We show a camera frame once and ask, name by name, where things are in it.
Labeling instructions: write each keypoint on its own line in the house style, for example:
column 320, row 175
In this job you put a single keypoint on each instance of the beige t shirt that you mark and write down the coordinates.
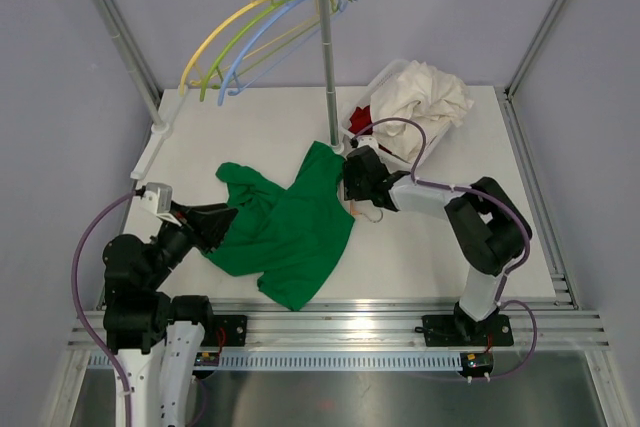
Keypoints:
column 423, row 94

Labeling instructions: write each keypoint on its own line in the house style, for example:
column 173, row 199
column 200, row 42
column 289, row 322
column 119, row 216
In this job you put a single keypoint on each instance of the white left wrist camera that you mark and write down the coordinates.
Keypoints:
column 156, row 198

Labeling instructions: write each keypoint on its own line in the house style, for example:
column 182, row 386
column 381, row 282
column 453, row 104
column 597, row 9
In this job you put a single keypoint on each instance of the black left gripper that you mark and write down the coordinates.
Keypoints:
column 206, row 224

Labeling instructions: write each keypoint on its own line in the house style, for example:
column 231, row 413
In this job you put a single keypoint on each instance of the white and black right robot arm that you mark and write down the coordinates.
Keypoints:
column 492, row 234

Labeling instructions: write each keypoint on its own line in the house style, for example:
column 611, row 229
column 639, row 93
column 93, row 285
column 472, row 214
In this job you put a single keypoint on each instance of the green t shirt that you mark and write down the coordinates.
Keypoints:
column 292, row 238

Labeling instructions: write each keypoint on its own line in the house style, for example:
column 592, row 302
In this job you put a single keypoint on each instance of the light blue plastic hanger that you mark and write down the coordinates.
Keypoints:
column 265, row 36

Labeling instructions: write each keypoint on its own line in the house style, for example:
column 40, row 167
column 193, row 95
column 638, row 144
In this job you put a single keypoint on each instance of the red t shirt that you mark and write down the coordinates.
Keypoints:
column 359, row 119

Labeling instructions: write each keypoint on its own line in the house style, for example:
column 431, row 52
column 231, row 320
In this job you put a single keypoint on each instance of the white slotted cable duct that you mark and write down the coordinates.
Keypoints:
column 329, row 361

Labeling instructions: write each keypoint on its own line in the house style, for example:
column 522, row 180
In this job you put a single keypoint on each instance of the yellow hanger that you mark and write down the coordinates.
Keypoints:
column 235, row 27

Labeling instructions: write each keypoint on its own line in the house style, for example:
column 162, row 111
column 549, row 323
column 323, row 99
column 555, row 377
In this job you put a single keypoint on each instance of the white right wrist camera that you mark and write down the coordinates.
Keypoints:
column 359, row 141

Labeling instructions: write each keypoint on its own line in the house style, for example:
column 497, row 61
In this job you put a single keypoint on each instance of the aluminium frame rail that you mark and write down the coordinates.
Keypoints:
column 377, row 325

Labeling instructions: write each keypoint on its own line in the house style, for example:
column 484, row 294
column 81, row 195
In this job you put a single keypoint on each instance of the white plastic basket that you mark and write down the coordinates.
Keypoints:
column 364, row 100

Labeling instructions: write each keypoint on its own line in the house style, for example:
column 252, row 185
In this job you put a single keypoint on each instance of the silver clothes rack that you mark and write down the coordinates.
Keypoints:
column 162, row 119

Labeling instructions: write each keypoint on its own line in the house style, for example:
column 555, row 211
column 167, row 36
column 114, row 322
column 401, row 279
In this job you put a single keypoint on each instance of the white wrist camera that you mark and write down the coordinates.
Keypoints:
column 156, row 198
column 359, row 141

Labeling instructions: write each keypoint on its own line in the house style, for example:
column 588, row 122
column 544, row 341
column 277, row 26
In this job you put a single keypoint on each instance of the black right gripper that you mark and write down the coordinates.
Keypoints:
column 351, row 191

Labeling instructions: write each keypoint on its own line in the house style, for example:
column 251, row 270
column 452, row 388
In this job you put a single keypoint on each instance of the lime green hanger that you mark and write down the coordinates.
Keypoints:
column 250, row 32

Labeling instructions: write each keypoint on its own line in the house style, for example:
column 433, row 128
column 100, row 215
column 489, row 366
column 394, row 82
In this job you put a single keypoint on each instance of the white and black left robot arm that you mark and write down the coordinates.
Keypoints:
column 154, row 339

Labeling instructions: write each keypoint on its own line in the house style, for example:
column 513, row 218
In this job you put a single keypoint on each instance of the orange hanger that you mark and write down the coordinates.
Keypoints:
column 366, row 210

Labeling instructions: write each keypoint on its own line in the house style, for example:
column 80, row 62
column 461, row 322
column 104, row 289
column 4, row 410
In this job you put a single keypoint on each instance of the aluminium corner post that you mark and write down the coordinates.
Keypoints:
column 545, row 28

